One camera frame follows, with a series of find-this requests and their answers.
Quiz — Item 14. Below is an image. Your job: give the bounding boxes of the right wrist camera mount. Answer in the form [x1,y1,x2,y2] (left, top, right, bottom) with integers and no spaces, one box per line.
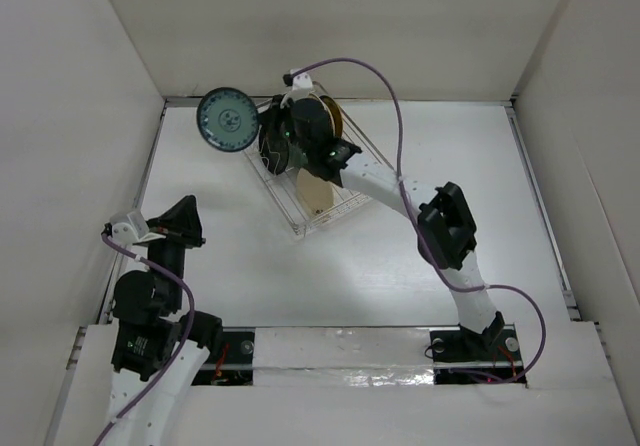
[280,69,314,109]

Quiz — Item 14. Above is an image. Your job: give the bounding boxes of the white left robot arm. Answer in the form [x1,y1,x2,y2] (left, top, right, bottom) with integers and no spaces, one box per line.
[95,195,223,445]

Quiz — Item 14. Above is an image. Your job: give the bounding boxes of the beige plate with writing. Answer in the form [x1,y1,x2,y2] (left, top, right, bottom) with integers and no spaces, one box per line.
[296,169,334,217]

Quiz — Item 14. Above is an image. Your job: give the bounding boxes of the yellow patterned plate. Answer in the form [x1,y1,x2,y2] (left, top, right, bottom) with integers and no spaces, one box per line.
[320,95,343,138]

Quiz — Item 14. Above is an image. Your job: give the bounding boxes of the blue and white plate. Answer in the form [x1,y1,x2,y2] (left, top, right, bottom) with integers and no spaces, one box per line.
[196,87,260,153]

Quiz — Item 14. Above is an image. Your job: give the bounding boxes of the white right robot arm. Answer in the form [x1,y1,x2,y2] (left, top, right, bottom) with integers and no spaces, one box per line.
[258,95,504,359]

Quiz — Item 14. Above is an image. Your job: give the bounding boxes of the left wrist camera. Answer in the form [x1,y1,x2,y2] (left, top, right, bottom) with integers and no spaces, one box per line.
[105,209,150,245]

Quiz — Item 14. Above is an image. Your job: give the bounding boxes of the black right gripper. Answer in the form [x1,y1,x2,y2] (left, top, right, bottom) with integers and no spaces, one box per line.
[258,93,314,161]

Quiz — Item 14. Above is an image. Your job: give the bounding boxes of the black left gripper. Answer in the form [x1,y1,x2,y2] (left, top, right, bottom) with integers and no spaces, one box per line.
[141,193,206,309]

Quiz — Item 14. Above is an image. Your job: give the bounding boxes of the glossy black plate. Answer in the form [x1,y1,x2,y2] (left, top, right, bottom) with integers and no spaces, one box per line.
[258,127,290,176]

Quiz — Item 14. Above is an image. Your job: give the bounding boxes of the silver wire dish rack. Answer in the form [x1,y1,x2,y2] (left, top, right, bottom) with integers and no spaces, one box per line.
[245,82,391,237]

